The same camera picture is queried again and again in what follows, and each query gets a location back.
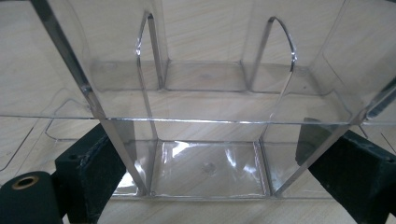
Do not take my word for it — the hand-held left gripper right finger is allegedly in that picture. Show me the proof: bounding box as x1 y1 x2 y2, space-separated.
294 117 396 224

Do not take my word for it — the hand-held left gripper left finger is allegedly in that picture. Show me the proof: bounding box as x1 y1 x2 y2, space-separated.
55 122 127 224

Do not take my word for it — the clear plastic divided organizer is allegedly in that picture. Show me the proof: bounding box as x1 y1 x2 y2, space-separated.
0 0 396 201

